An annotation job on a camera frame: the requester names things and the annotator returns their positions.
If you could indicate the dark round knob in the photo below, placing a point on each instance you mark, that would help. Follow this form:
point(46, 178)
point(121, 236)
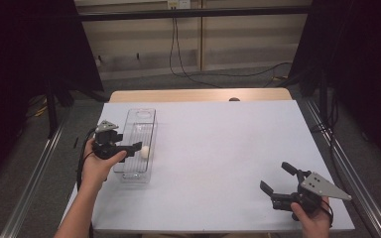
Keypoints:
point(234, 99)

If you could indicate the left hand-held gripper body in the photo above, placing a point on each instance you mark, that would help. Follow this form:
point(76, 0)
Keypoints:
point(105, 142)

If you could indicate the clear plastic container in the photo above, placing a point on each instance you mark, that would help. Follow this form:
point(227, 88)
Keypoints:
point(139, 129)

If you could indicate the person's right hand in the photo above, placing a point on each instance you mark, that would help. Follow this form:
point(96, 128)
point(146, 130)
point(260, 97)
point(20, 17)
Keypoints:
point(314, 223)

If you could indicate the black metal stand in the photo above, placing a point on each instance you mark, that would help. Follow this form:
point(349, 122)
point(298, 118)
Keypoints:
point(52, 112)

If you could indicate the black curtain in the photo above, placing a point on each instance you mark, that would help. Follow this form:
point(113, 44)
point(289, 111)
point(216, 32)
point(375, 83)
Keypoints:
point(20, 66)
point(360, 66)

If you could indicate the black horizontal bar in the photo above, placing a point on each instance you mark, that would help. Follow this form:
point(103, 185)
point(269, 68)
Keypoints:
point(195, 14)

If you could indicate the white wall socket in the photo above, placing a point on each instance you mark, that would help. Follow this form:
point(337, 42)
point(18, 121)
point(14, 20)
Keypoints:
point(178, 4)

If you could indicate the wooden table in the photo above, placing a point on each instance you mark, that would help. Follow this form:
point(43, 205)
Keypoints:
point(178, 95)

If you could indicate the person's left hand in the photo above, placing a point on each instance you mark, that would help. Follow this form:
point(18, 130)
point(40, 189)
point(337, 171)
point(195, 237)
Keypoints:
point(94, 170)

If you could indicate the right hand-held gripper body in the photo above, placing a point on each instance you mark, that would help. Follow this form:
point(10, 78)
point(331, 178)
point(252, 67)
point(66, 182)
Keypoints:
point(314, 186)

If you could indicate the metal floor rail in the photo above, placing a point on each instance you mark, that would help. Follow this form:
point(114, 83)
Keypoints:
point(350, 172)
point(36, 178)

